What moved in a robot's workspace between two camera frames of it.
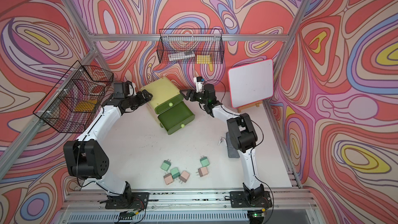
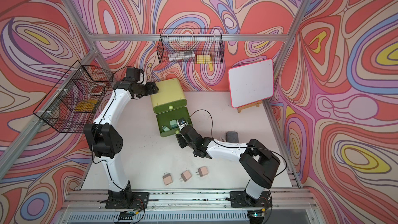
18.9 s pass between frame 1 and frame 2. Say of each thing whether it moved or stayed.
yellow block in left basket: stayed
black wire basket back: stayed
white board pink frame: stayed
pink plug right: stayed
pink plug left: stayed
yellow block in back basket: stayed
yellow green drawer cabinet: moved
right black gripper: moved
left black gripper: moved
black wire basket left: stayed
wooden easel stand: stayed
